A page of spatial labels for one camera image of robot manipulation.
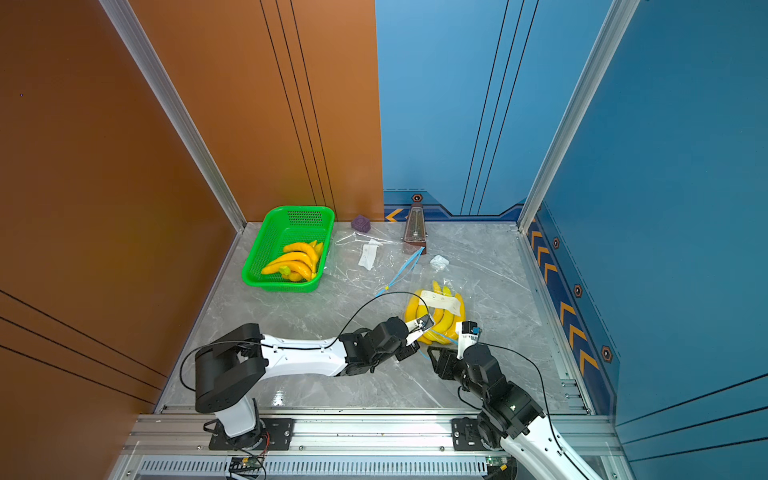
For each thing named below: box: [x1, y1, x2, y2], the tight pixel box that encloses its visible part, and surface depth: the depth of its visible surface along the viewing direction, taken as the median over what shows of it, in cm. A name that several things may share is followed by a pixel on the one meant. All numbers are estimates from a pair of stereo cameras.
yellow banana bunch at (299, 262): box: [261, 240, 324, 282], surface depth 102 cm
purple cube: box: [351, 215, 371, 233], surface depth 118 cm
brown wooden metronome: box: [403, 194, 427, 255], surface depth 107 cm
